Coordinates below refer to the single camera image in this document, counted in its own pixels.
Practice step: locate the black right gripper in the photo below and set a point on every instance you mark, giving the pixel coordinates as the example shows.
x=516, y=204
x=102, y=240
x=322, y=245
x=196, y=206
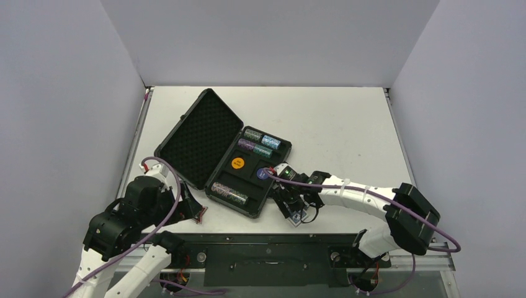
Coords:
x=285, y=197

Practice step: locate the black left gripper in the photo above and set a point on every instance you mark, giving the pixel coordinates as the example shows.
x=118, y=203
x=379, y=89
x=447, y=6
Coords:
x=188, y=207

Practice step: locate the blue patterned card deck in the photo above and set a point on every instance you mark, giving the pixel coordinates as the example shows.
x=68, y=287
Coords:
x=296, y=218

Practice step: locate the yellow-blue chip stack bottom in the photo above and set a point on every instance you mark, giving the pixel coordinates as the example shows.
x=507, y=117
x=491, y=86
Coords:
x=238, y=197

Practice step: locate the light blue chip stack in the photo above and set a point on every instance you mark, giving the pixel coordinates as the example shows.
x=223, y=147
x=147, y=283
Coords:
x=271, y=142

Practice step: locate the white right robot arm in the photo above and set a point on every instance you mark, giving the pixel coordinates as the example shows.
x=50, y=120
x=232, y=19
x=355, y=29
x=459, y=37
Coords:
x=409, y=218

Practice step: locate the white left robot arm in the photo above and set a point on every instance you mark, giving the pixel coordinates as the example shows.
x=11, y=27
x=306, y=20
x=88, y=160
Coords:
x=150, y=202

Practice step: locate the black poker set case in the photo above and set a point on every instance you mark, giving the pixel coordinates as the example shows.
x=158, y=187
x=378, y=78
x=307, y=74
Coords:
x=202, y=144

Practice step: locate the triangular all in marker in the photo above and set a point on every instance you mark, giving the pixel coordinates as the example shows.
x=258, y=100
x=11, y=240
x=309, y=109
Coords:
x=198, y=217

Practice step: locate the blue small blind button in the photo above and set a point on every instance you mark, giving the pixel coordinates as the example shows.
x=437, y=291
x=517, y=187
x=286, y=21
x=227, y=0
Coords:
x=261, y=174

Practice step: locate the green chip stack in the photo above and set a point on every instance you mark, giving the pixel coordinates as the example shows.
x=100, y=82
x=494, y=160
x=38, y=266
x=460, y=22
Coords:
x=262, y=151

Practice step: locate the orange big blind button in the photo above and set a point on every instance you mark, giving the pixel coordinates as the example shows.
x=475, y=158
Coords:
x=237, y=163

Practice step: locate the purple chip stack in case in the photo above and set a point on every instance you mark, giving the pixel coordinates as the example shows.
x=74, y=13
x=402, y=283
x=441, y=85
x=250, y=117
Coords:
x=246, y=144

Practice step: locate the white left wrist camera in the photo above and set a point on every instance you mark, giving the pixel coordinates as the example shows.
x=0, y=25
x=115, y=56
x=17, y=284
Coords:
x=158, y=171

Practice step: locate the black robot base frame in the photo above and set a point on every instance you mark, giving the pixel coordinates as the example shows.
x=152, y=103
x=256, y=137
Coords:
x=274, y=259

